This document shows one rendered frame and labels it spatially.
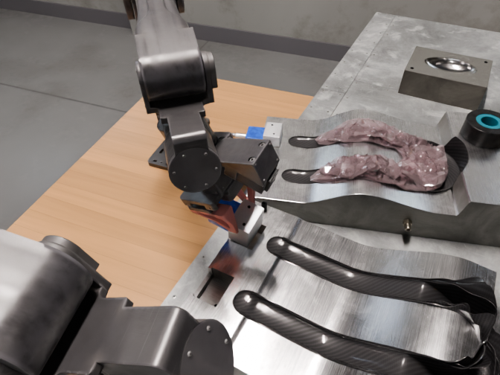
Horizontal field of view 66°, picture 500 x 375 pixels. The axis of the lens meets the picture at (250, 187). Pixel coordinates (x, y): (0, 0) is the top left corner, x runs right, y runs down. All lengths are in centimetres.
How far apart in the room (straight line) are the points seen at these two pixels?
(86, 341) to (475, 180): 66
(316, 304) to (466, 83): 74
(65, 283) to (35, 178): 205
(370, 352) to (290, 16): 264
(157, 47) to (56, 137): 212
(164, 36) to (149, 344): 34
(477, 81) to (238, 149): 80
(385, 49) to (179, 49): 101
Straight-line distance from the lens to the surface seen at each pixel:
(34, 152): 250
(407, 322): 55
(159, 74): 44
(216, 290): 61
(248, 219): 58
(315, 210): 74
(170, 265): 73
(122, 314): 27
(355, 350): 55
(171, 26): 48
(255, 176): 45
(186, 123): 41
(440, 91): 115
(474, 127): 84
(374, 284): 61
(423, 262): 61
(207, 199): 51
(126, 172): 91
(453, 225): 78
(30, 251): 28
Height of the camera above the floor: 140
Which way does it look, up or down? 46 degrees down
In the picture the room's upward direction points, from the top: 2 degrees counter-clockwise
